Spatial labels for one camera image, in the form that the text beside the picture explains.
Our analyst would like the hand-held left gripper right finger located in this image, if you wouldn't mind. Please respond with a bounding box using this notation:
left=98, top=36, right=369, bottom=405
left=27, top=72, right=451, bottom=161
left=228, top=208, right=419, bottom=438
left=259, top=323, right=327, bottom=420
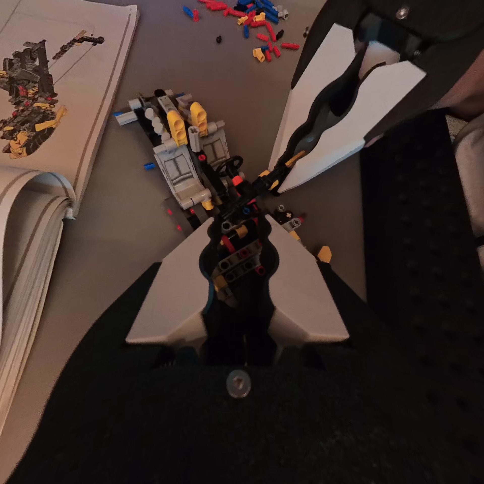
left=246, top=215, right=350, bottom=365

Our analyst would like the person's white printed shirt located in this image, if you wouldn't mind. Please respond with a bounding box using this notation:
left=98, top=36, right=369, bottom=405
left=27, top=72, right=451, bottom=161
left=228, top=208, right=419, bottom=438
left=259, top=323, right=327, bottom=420
left=452, top=113, right=484, bottom=267

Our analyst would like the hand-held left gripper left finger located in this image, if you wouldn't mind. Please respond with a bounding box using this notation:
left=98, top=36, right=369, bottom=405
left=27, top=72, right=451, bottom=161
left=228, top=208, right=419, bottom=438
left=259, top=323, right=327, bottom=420
left=126, top=217, right=246, bottom=365

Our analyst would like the pile of red blue lego pins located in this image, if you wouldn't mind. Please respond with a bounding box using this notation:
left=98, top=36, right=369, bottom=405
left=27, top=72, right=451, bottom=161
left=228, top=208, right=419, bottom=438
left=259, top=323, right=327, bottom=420
left=183, top=0, right=301, bottom=63

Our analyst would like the person's right hand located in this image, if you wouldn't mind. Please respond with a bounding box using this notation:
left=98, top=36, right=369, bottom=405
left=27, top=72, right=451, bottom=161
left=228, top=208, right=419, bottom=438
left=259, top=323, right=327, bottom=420
left=429, top=57, right=484, bottom=122

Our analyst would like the lego car model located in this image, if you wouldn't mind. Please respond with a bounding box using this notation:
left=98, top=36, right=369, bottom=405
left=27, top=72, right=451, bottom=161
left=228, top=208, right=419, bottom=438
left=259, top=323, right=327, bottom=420
left=111, top=89, right=333, bottom=303

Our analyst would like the lego instruction booklet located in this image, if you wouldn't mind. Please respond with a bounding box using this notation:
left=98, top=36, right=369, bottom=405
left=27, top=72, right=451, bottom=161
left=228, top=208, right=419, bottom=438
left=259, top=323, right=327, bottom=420
left=0, top=0, right=140, bottom=430

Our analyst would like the black lego beam yellow axle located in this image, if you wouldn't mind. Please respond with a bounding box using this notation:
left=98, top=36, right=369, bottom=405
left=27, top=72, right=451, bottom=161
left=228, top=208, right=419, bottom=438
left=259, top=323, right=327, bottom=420
left=251, top=149, right=307, bottom=197

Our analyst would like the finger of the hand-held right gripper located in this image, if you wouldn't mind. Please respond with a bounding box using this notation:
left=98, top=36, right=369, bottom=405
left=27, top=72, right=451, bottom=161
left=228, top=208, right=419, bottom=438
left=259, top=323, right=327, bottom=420
left=276, top=60, right=428, bottom=194
left=268, top=23, right=369, bottom=172

